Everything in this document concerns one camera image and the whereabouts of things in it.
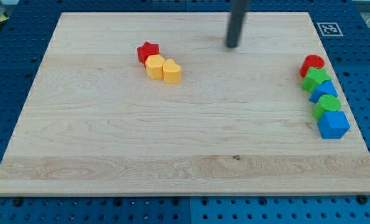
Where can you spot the green cylinder block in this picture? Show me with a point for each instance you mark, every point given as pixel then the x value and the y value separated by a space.
pixel 325 103

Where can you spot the yellow heart block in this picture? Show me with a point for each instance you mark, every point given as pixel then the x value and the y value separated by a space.
pixel 172 72

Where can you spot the green star block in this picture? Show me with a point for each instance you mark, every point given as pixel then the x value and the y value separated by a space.
pixel 314 77

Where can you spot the blue cube block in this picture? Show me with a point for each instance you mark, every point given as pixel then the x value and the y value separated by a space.
pixel 333 125

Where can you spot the fiducial marker tag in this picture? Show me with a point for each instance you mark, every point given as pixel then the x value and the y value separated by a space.
pixel 329 29

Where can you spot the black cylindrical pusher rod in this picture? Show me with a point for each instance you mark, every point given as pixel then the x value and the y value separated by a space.
pixel 236 20

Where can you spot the wooden board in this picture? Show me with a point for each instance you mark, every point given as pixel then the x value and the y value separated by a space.
pixel 239 123

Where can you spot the red cylinder block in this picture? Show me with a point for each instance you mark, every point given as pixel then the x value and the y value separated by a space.
pixel 314 61

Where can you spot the yellow pentagon block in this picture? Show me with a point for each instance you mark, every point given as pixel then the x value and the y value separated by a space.
pixel 154 66

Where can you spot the blue triangle block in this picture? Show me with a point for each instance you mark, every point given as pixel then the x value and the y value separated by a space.
pixel 326 88

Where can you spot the red star block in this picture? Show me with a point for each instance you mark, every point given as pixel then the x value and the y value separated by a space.
pixel 146 50

